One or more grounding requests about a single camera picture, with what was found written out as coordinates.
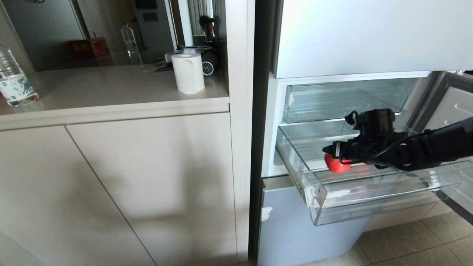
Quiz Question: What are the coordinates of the beige cabinet door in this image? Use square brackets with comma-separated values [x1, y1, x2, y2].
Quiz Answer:
[0, 126, 157, 266]
[66, 112, 238, 266]

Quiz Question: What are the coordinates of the red round food item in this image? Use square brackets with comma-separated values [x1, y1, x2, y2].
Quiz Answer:
[324, 153, 352, 174]

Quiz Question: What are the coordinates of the open fridge compartment door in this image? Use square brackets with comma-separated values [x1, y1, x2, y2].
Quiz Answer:
[406, 72, 473, 225]

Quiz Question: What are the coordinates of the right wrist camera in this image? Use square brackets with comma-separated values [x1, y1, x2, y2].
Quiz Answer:
[355, 109, 396, 136]

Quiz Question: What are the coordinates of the white paper towel roll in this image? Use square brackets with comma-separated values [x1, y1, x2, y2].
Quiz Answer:
[171, 53, 205, 95]

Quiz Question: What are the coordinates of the clear bottle with printed label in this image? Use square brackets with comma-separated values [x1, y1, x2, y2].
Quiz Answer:
[0, 45, 40, 108]

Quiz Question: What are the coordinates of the pale blue fridge door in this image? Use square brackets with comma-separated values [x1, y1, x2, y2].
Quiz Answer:
[273, 0, 473, 79]

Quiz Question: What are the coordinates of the grey fridge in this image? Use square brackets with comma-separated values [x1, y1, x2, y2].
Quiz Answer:
[248, 0, 473, 266]

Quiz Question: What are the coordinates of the beige cabinet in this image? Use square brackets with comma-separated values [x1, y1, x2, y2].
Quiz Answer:
[0, 0, 255, 266]

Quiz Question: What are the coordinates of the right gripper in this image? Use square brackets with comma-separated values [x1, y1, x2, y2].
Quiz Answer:
[322, 137, 374, 165]

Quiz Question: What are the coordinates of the clear plastic water bottle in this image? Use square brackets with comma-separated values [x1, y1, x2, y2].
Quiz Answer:
[120, 24, 140, 56]

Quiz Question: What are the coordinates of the clear plastic fridge drawer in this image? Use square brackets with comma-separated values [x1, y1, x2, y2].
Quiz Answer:
[275, 122, 473, 226]
[282, 79, 420, 124]

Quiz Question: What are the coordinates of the pale blue freezer door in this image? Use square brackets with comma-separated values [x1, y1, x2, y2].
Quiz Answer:
[257, 177, 373, 266]

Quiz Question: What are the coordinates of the black cable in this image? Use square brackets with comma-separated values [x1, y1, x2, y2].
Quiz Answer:
[339, 129, 433, 165]

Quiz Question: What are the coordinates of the red box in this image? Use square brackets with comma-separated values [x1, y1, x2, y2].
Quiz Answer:
[68, 37, 110, 59]

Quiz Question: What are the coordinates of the black round vented device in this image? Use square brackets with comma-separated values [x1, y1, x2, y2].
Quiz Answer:
[201, 50, 219, 76]

